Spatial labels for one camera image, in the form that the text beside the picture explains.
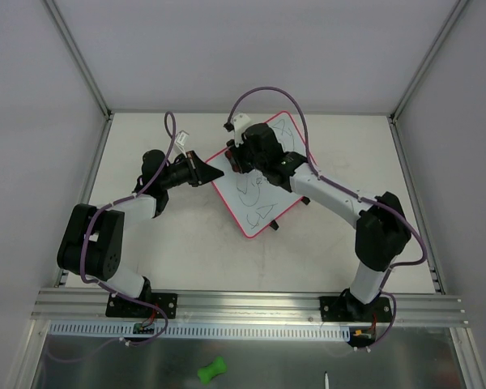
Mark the aluminium frame post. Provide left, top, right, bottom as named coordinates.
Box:
left=40, top=0, right=112, bottom=119
left=390, top=0, right=471, bottom=123

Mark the left aluminium frame post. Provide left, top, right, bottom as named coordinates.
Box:
left=40, top=0, right=112, bottom=119

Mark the aluminium front rail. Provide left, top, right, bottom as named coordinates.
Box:
left=30, top=288, right=470, bottom=327

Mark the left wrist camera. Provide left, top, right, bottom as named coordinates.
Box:
left=173, top=130, right=190, bottom=155

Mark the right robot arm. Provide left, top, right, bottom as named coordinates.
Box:
left=224, top=122, right=412, bottom=321

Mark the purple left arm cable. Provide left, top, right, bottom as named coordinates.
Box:
left=46, top=112, right=177, bottom=362

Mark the pink framed whiteboard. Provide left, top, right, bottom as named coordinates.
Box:
left=207, top=111, right=305, bottom=238

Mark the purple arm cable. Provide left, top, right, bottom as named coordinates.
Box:
left=46, top=112, right=177, bottom=362
left=226, top=86, right=428, bottom=353

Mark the white marker pen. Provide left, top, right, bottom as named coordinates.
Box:
left=324, top=371, right=330, bottom=389

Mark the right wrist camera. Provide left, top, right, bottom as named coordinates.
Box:
left=224, top=113, right=253, bottom=147

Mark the right aluminium frame post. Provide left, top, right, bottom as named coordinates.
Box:
left=390, top=0, right=471, bottom=123

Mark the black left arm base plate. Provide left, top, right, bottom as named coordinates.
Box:
left=105, top=292, right=178, bottom=319

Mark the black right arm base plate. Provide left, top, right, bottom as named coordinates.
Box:
left=318, top=293, right=393, bottom=323

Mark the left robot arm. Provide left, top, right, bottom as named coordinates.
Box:
left=57, top=150, right=224, bottom=316

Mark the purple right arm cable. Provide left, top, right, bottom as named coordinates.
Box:
left=226, top=86, right=428, bottom=353

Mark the slotted cable duct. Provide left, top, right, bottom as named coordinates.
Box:
left=48, top=321, right=351, bottom=343

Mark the black white board stand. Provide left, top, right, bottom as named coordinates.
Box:
left=268, top=196, right=311, bottom=231

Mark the green eraser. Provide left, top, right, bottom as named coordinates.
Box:
left=197, top=357, right=228, bottom=385

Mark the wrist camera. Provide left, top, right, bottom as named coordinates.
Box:
left=224, top=113, right=253, bottom=147
left=173, top=130, right=190, bottom=155

